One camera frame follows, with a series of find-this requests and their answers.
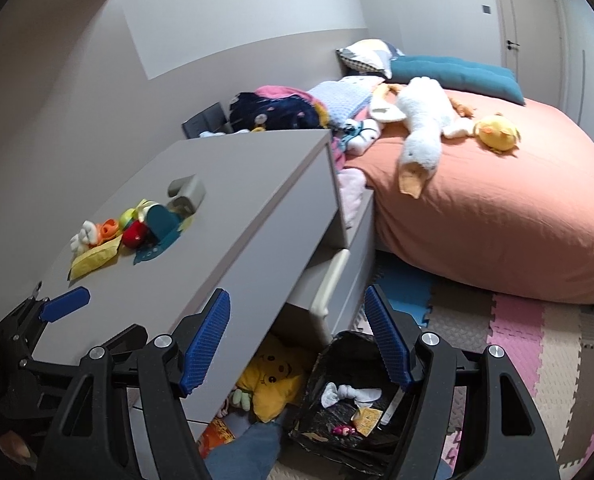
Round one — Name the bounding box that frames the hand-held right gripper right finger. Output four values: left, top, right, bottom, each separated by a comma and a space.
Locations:
364, 284, 560, 480

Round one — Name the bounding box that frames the orange printed packet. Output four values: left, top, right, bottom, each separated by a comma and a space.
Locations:
197, 417, 242, 461

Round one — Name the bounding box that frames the navy printed blanket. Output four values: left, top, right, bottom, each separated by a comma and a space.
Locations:
228, 91, 328, 133

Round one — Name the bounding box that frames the red toy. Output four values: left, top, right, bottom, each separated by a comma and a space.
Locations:
122, 221, 150, 248

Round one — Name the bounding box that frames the orange toy teapot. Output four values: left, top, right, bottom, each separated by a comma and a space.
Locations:
97, 218, 122, 241

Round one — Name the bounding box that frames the green toy teapot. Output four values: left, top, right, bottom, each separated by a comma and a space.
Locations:
119, 199, 154, 228

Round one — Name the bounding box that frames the grey desk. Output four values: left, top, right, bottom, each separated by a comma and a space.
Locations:
24, 129, 348, 480

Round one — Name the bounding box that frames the foam puzzle floor mat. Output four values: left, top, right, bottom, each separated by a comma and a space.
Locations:
272, 255, 594, 480

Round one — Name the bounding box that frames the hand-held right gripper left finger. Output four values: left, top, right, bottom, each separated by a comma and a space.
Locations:
37, 289, 232, 480

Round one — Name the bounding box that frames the yellow plush toy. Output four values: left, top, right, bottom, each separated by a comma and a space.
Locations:
234, 335, 318, 423

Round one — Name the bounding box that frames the white sock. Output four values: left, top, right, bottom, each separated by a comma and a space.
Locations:
321, 382, 382, 409

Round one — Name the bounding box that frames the bed with orange sheet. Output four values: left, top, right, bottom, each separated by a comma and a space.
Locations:
337, 77, 594, 311

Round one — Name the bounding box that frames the light blue knitted blanket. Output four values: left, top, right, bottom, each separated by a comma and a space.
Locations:
307, 76, 385, 126

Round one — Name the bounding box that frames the teal pillow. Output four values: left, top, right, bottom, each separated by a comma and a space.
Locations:
388, 55, 526, 106

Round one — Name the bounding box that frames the green plush toy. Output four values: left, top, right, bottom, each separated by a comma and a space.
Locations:
227, 387, 256, 412

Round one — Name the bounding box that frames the grey plastic holder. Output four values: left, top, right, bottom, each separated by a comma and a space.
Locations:
167, 174, 206, 212

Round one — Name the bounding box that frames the small orange yellow wrapper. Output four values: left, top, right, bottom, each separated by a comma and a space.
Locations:
353, 406, 384, 433

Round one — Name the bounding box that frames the black chair back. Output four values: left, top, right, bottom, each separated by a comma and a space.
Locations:
182, 101, 228, 139

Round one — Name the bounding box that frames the black trash bin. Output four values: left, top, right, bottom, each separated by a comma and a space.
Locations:
288, 330, 428, 477

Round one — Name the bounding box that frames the teal wrapper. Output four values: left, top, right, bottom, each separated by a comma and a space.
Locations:
133, 232, 185, 266

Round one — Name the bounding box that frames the dark teal cup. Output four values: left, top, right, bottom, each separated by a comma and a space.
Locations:
144, 203, 182, 241

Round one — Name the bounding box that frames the patterned pillow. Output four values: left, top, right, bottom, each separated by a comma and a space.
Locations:
337, 39, 402, 81

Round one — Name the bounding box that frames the white glove-shaped toy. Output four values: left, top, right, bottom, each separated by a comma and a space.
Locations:
68, 220, 102, 256

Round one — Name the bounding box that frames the beige door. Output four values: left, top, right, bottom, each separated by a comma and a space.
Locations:
494, 0, 570, 101

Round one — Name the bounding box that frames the white goose plush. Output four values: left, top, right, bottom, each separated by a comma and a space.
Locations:
369, 76, 478, 198

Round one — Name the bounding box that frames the grey drawer cabinet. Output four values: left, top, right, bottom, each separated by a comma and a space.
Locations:
284, 187, 378, 346

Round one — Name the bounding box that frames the yellow chick plush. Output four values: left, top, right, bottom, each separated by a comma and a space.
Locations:
474, 114, 522, 156

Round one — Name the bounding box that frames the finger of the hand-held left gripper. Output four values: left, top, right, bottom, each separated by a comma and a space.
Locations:
0, 287, 90, 356
24, 324, 148, 392

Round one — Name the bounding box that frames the beige wardrobe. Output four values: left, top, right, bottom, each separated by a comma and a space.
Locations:
561, 0, 594, 161

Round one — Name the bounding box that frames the small white plush toy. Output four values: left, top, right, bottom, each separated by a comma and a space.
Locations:
344, 117, 382, 156

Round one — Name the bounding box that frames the pale pink cloth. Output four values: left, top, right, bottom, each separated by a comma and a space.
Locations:
337, 167, 368, 216

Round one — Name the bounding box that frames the person's left hand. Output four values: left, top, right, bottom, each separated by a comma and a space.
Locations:
0, 432, 34, 467

